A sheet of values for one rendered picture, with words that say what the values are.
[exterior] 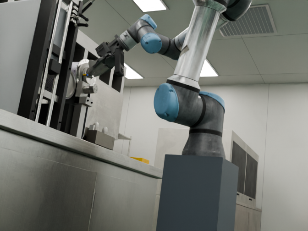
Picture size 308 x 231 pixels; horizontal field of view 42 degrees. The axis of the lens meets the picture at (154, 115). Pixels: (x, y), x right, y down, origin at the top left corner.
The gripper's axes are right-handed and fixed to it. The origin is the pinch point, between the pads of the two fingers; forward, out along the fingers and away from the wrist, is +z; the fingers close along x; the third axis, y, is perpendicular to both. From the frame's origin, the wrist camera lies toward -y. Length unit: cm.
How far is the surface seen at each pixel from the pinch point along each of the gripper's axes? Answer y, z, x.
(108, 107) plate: 30, 23, -75
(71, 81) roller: -0.5, 6.5, 6.6
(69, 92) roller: -4.2, 9.6, 6.5
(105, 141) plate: -18.6, 16.2, -19.8
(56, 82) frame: -15.6, 2.8, 30.6
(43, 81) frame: -16.9, 4.2, 36.8
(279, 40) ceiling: 100, -124, -304
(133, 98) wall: 250, 92, -452
